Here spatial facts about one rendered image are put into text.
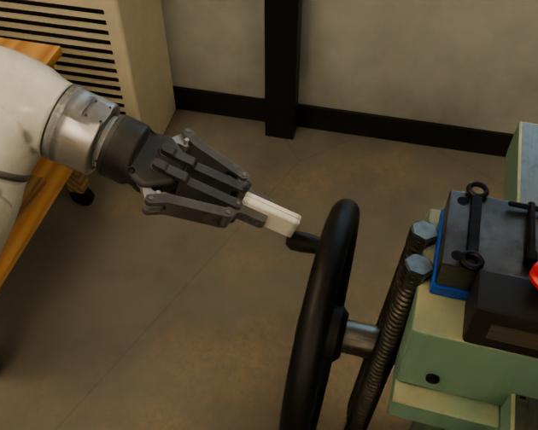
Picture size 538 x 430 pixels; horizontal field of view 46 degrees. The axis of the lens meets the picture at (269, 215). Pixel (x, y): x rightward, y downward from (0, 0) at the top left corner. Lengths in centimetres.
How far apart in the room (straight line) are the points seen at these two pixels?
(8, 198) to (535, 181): 59
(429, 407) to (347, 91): 153
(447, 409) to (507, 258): 15
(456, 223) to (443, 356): 11
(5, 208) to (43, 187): 104
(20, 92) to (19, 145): 6
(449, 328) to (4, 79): 51
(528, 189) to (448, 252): 24
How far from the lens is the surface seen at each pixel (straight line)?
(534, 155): 80
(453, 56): 195
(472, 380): 59
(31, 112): 73
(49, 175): 183
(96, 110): 73
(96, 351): 167
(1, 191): 76
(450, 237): 55
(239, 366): 159
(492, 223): 57
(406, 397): 61
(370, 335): 68
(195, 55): 209
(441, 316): 55
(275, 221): 74
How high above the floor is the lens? 141
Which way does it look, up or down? 49 degrees down
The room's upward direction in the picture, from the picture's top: straight up
